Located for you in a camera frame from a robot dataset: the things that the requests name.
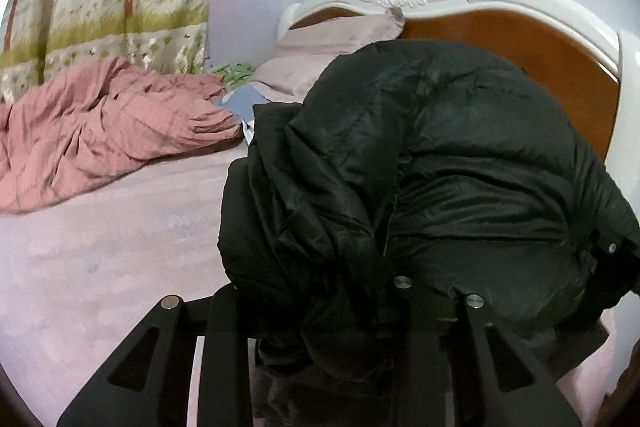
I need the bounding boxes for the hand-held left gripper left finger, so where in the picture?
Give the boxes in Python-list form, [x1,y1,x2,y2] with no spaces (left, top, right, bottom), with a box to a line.
[56,284,253,427]

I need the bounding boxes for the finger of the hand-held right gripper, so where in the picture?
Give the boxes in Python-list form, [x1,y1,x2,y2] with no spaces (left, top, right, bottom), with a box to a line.
[587,227,640,303]

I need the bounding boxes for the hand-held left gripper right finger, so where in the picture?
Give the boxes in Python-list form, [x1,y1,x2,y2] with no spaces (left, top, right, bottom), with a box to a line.
[392,276,583,427]

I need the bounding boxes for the black puffer jacket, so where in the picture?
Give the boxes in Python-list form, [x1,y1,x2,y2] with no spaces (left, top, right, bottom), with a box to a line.
[217,39,640,383]

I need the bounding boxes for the folded dark grey garment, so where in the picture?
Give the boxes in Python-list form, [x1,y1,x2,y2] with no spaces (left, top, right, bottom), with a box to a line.
[250,319,611,427]

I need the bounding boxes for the white and wooden headboard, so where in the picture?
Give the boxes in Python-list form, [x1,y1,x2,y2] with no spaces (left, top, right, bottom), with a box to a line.
[277,0,640,168]

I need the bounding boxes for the blue patterned pillow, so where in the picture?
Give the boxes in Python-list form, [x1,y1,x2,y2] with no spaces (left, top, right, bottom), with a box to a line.
[215,86,261,142]

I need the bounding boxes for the pink quilt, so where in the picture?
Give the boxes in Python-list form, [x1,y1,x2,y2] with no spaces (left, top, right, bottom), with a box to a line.
[0,57,243,215]

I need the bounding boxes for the green cloth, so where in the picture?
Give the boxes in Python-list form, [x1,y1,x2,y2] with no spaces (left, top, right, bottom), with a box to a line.
[210,62,258,90]

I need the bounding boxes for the pale pink pillow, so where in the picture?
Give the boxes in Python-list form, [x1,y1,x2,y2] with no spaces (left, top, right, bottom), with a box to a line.
[250,9,406,102]

